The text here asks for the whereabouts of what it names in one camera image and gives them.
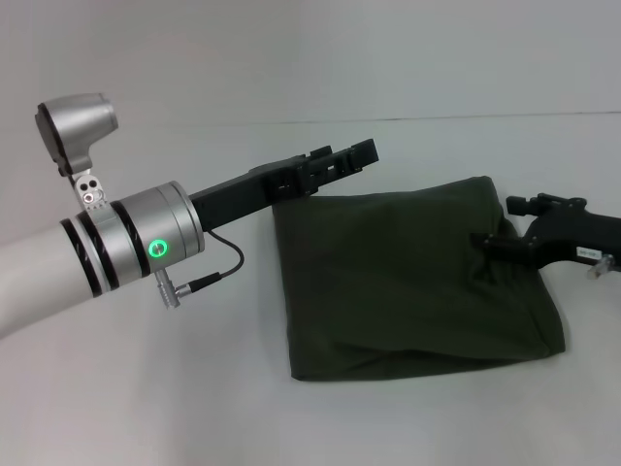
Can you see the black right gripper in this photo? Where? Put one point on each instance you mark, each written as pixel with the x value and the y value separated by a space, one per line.
pixel 572 238

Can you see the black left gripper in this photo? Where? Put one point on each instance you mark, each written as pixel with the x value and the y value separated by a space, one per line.
pixel 242 191

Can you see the dark green FREE t-shirt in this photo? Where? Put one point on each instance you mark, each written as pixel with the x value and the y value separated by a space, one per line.
pixel 412 291

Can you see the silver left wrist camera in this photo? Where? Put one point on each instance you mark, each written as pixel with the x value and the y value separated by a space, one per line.
pixel 77 131

